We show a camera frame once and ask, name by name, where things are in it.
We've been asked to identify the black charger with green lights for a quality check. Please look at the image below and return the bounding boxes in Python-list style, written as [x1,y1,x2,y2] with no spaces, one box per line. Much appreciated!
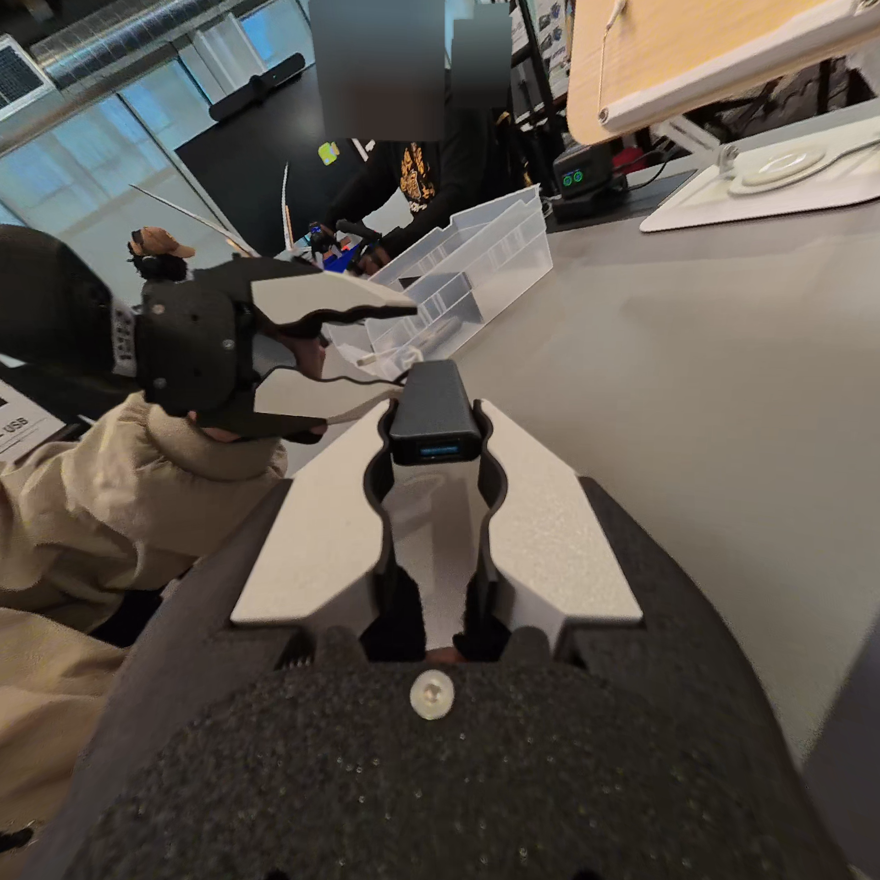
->
[552,146,630,221]

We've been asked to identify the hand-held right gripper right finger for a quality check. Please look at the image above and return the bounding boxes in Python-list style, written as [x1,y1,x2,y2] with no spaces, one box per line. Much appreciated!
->
[473,397,645,642]

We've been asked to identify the wooden book stand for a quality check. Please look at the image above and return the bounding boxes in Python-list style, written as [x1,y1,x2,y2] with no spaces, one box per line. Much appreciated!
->
[565,0,880,235]

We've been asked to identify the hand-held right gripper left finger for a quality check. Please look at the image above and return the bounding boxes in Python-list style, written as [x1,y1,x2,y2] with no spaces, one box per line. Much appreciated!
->
[229,399,400,640]

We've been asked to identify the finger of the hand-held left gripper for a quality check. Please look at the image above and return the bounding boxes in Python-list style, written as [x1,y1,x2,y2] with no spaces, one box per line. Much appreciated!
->
[253,366,405,424]
[249,271,419,339]

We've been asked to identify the person's beige jacket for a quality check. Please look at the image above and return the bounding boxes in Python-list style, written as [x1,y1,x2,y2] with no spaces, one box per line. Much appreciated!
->
[0,605,166,853]

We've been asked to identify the person's left hand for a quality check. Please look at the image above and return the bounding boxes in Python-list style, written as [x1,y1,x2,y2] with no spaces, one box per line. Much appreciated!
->
[277,331,331,382]

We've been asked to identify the black display screen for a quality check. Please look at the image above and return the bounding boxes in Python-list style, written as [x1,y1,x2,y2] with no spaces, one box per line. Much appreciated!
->
[175,82,379,255]

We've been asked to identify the person's left forearm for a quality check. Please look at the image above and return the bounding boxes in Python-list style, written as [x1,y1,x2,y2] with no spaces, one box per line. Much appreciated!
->
[0,393,290,630]

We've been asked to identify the black speaker bar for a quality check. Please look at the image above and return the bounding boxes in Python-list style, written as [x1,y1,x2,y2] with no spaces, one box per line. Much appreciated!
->
[208,54,307,123]

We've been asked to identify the clear plastic bin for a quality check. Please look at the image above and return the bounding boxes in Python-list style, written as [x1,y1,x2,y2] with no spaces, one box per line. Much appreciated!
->
[323,184,554,369]

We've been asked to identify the grey metal USB hub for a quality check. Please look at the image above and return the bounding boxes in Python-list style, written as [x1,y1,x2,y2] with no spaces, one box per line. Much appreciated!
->
[388,359,481,466]

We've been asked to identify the silver ventilation duct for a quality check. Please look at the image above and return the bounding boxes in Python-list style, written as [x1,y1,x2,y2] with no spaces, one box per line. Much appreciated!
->
[31,0,303,90]

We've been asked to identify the white paper sign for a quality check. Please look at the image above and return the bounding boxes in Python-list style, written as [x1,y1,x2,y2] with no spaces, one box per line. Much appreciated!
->
[0,378,66,455]

